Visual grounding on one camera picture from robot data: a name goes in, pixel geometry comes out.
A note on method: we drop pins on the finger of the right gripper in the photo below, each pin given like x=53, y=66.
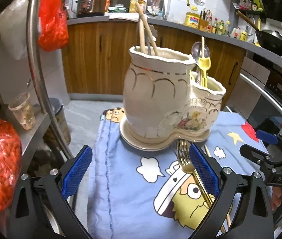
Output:
x=267, y=137
x=253, y=154

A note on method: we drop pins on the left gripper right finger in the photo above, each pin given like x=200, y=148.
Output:
x=253, y=218

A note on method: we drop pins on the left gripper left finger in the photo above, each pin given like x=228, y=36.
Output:
x=40, y=208

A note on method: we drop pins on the gold fork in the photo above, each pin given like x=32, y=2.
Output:
x=193, y=176

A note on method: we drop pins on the large silver spoon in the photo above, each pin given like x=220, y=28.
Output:
x=196, y=52

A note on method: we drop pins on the silver fork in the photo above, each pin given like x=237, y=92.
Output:
x=149, y=51

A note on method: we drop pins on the flower-shaped silver spoon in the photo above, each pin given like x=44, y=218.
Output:
x=154, y=33

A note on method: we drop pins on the person's right hand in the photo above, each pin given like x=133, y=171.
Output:
x=276, y=197

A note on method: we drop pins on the black wok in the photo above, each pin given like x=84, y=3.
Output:
x=268, y=39

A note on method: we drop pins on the metal shelf rack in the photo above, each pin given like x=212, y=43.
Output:
x=37, y=76

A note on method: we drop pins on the cream ceramic utensil holder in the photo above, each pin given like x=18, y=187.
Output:
x=163, y=103

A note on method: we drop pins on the blue cartoon cloth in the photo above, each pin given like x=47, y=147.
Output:
x=139, y=194

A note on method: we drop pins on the plastic cup with straw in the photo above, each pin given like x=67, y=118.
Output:
x=21, y=108

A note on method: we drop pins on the wooden knife block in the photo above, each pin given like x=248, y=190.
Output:
x=202, y=25

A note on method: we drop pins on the yellow oil bottle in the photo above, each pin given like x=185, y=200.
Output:
x=192, y=20

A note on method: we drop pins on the white towel on counter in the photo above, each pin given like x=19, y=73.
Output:
x=134, y=17

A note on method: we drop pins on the hanging red plastic bag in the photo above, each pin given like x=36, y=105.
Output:
x=54, y=30

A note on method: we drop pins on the white plastic bag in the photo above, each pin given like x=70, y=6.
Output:
x=13, y=28

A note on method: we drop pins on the electric pressure cooker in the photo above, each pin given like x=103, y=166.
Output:
x=90, y=8

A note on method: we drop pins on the steel oven handle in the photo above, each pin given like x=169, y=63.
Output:
x=263, y=92

